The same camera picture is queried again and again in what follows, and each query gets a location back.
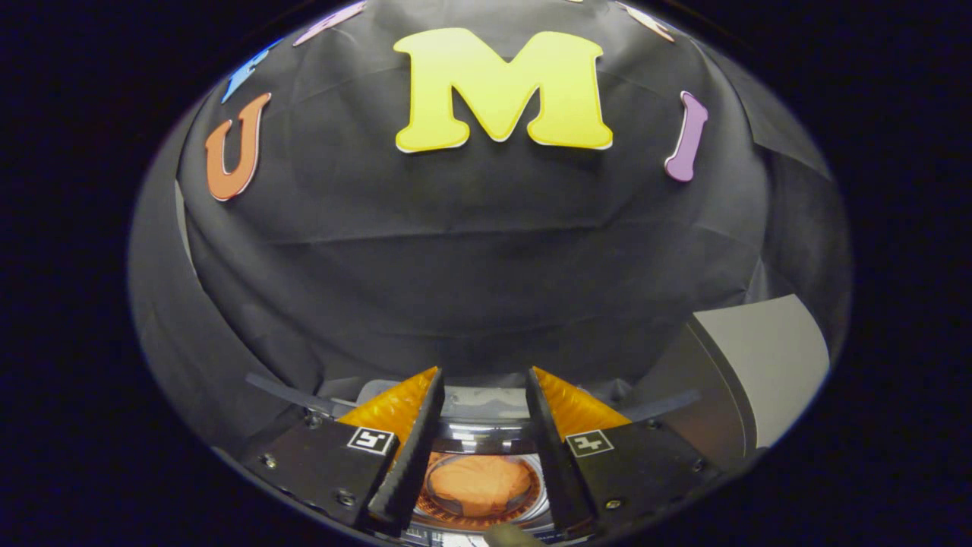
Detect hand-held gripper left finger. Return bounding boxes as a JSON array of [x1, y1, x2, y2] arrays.
[[243, 366, 446, 536]]

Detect orange polo shirt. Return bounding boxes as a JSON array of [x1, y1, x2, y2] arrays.
[[429, 454, 534, 519]]

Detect grey cabinet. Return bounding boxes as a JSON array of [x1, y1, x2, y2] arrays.
[[630, 295, 831, 472]]

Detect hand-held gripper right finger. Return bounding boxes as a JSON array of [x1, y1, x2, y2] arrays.
[[525, 366, 722, 536]]

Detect grey washing machine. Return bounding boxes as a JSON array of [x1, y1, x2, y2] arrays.
[[245, 371, 703, 547]]

